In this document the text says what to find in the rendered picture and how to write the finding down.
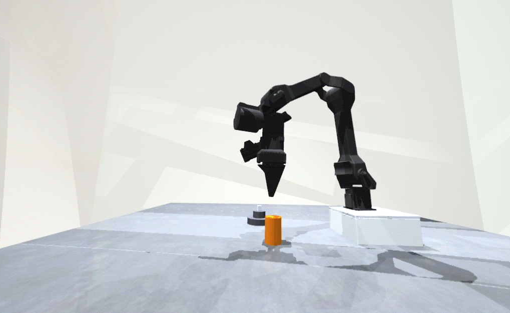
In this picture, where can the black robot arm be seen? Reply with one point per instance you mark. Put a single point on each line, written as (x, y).
(350, 169)

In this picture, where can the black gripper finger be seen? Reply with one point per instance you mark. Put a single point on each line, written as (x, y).
(273, 173)

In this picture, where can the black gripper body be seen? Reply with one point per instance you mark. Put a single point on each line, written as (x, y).
(274, 153)

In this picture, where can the orange knob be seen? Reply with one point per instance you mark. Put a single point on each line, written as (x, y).
(273, 230)

